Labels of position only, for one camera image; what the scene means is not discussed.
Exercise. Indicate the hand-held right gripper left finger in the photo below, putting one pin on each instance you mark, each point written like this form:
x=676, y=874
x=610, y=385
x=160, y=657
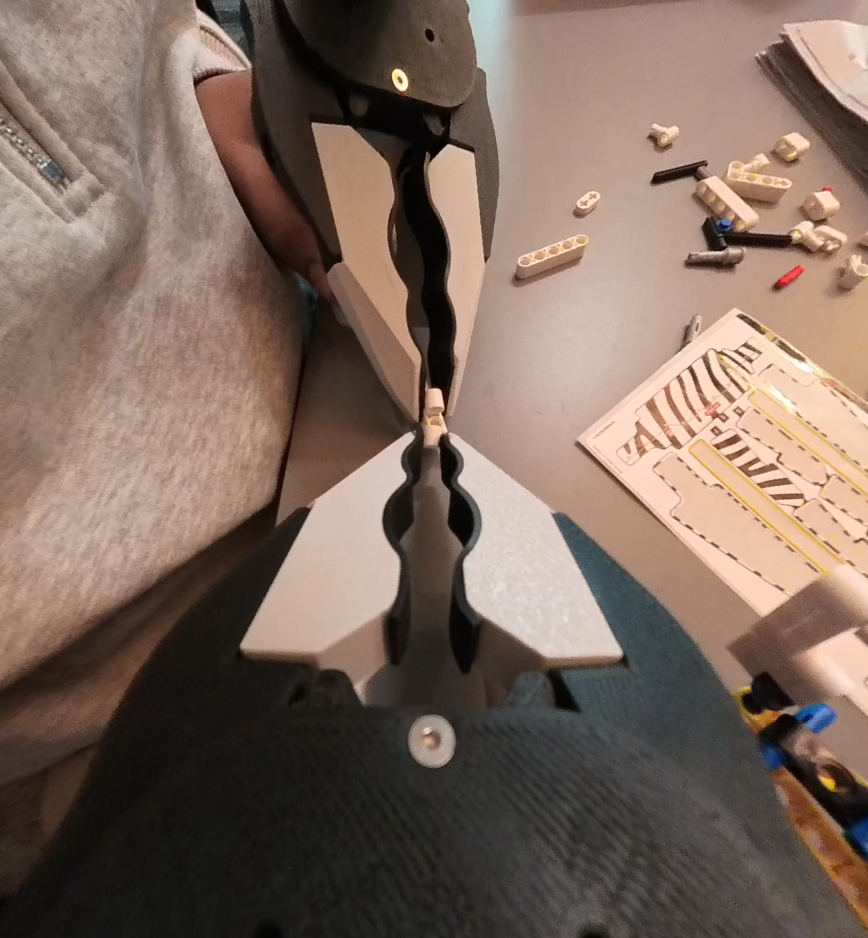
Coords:
x=317, y=579

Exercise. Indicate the grey lego axle pin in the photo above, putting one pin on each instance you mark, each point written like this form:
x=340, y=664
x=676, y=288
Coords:
x=712, y=257

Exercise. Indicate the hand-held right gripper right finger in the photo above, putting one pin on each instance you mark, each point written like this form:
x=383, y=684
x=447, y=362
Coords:
x=536, y=579

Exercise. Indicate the white lego beam with holes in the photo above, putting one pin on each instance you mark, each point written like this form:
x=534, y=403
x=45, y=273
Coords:
x=551, y=256
x=760, y=183

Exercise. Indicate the long black lego axle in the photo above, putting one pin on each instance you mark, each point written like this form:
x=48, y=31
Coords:
x=679, y=171

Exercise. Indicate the thick white lego beam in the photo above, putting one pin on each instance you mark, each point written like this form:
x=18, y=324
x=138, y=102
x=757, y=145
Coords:
x=727, y=201

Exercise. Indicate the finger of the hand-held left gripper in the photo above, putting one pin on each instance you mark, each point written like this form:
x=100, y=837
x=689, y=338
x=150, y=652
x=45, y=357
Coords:
x=353, y=205
x=460, y=212

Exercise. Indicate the white lego pin connector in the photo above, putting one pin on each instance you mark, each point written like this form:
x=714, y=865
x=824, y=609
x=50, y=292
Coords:
x=664, y=135

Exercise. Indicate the lego instruction booklet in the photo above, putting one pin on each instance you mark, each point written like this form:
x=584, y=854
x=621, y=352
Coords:
x=844, y=80

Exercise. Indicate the white lego connector assembly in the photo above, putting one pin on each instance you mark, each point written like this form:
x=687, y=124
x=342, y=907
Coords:
x=434, y=410

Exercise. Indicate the short white lego beam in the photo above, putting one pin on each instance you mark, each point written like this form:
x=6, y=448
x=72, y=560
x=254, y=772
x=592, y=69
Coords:
x=587, y=204

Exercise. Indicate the red lego axle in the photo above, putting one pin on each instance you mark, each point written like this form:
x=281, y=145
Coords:
x=789, y=277

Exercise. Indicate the zebra sticker sheet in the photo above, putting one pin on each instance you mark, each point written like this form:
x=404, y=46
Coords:
x=734, y=483

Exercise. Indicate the white lego piece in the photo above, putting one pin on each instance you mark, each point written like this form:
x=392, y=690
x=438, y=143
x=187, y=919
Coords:
x=819, y=204

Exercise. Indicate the lego airplane model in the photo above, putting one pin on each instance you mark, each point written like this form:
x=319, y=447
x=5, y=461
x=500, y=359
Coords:
x=808, y=645

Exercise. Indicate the beige cloth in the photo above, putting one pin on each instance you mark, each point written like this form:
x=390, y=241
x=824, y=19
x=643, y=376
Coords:
x=75, y=696

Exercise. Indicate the person's left hand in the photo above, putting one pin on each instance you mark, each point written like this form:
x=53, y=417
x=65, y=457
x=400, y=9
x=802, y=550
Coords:
x=258, y=168

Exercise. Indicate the light grey lego pin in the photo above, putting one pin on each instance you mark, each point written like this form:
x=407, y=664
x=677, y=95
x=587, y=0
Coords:
x=693, y=327

